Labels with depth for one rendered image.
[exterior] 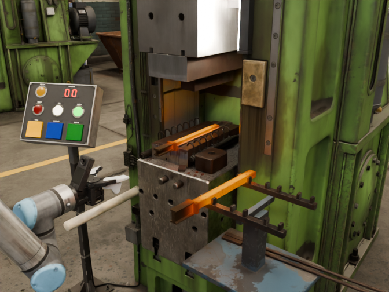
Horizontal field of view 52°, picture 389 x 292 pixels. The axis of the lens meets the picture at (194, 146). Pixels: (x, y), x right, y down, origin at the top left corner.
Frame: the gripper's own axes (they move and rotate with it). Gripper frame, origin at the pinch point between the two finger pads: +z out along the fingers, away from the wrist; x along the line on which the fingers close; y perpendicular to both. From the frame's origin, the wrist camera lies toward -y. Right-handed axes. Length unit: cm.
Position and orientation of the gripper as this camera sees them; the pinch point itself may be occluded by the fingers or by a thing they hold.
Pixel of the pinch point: (114, 170)
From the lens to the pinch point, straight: 144.4
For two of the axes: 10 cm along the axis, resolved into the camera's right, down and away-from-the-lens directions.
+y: 0.0, 9.4, 3.5
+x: 8.0, 2.1, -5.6
